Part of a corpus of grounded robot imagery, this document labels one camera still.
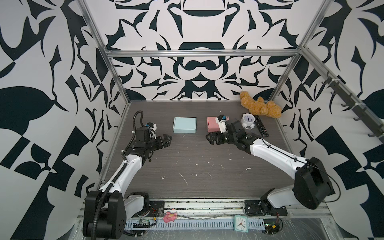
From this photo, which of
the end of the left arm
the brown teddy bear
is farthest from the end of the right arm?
the brown teddy bear

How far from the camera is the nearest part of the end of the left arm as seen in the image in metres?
0.61

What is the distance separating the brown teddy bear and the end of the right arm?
16.0 inches
